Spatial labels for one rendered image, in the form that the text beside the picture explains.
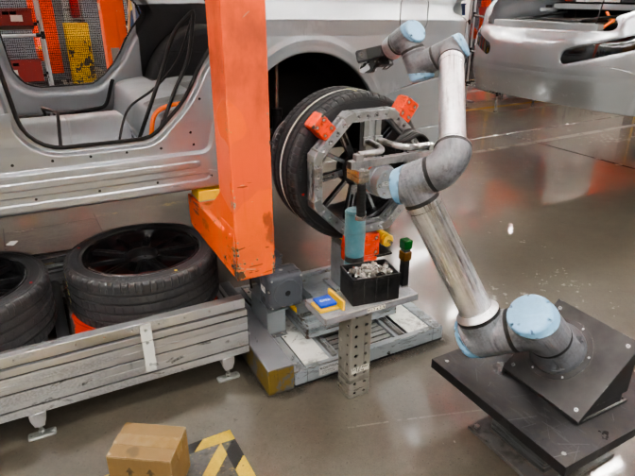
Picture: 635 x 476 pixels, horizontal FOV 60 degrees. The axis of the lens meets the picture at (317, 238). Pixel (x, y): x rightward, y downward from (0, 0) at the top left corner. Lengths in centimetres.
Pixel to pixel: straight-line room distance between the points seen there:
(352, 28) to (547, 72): 223
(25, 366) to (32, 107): 225
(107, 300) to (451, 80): 155
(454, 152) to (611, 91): 293
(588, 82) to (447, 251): 291
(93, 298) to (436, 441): 146
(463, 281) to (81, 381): 146
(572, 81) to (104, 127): 323
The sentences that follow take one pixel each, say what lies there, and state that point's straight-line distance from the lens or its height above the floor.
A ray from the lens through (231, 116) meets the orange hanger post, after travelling 198.
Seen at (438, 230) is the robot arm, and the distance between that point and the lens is 178.
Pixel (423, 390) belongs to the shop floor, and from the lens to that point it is 249.
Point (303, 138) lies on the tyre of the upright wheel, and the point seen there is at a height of 102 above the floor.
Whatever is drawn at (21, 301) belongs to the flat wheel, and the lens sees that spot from 238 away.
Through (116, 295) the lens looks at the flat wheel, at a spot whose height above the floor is 46.
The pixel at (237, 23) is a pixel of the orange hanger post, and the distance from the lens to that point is 196.
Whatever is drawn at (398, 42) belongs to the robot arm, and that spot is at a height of 139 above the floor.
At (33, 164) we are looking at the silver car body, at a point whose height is 94.
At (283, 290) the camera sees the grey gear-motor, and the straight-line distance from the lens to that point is 248.
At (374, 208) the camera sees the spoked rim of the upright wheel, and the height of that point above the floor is 64.
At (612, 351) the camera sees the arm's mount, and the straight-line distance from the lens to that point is 208.
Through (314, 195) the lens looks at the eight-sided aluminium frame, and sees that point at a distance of 227.
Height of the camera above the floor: 156
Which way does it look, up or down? 24 degrees down
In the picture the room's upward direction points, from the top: straight up
